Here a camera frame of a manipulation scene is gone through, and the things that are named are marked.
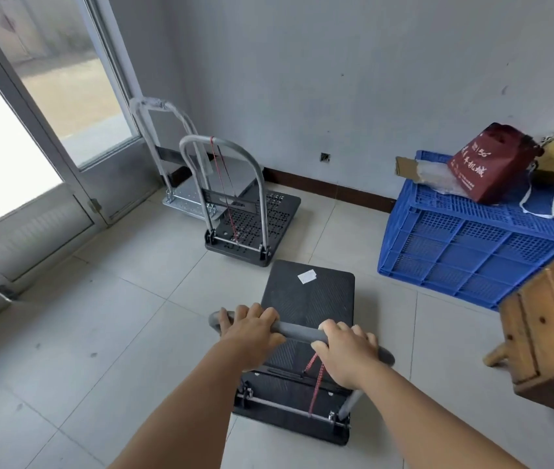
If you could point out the person's left forearm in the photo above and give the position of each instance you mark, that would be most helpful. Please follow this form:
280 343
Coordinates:
189 415

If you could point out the black perforated platform trolley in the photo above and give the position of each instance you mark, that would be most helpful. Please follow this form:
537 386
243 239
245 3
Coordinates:
267 214

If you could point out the dark red paper bag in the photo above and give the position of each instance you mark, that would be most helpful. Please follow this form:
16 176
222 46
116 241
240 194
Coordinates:
492 163

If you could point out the person's right forearm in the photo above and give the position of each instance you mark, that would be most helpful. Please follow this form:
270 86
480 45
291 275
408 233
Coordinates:
428 424

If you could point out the aluminium glass side panel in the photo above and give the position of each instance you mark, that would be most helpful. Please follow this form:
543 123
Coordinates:
110 141

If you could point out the brown cardboard piece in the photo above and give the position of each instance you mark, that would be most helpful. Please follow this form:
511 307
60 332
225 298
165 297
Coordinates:
406 166

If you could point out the clear plastic wrap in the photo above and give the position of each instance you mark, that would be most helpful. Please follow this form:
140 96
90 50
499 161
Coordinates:
440 178

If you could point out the silver metal platform trolley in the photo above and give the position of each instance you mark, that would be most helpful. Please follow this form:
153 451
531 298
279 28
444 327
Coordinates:
184 192

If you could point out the person's left middle finger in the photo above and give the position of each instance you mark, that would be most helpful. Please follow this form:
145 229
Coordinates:
256 315

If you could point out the blue plastic crate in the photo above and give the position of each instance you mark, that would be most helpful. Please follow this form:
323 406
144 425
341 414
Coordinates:
467 244

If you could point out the black ribbed platform trolley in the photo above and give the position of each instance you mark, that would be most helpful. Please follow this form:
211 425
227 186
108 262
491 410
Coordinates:
306 297

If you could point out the dark brown baseboard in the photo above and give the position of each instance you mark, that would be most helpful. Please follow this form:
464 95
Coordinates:
335 188

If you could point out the wall socket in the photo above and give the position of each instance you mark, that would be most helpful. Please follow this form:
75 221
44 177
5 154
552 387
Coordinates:
325 157

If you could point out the person's left little finger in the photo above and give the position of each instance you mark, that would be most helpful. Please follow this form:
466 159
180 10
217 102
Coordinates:
225 318

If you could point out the white sticker label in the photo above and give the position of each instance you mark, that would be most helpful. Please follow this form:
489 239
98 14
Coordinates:
307 276

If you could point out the person's right little finger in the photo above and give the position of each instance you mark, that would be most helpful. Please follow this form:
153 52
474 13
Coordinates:
370 342

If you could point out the person's left hand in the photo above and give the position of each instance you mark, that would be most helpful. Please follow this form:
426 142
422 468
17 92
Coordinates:
247 336

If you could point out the aluminium glass door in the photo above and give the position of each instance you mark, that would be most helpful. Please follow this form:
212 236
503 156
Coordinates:
27 239

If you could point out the person's right middle finger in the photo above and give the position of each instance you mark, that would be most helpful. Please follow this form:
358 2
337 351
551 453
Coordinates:
344 332

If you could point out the wooden drawer cabinet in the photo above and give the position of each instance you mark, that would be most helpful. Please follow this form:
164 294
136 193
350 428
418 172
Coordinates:
550 332

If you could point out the person's right hand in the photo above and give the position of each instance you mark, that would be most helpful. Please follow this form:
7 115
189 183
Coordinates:
350 359

